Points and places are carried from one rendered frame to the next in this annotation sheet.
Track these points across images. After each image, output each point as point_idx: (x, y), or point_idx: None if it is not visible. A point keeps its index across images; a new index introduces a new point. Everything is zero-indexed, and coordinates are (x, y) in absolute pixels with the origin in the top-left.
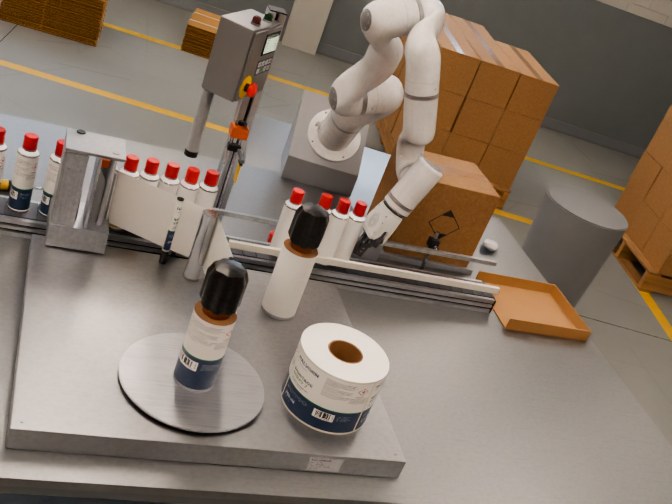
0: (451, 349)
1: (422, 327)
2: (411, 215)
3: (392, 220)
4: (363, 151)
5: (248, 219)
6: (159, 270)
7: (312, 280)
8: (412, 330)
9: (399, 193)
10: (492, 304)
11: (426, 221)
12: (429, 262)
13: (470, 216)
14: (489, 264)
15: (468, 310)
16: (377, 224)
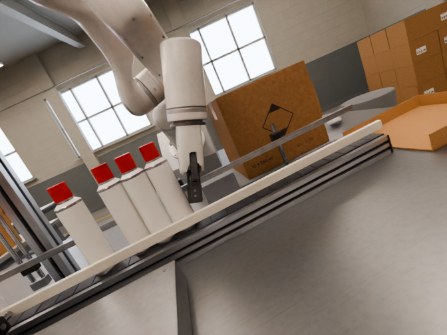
0: (410, 234)
1: (332, 229)
2: (243, 133)
3: (185, 133)
4: (209, 137)
5: (52, 254)
6: None
7: (138, 278)
8: (321, 246)
9: (168, 99)
10: (388, 141)
11: (260, 129)
12: (295, 159)
13: (293, 96)
14: (346, 111)
15: (368, 166)
16: (178, 153)
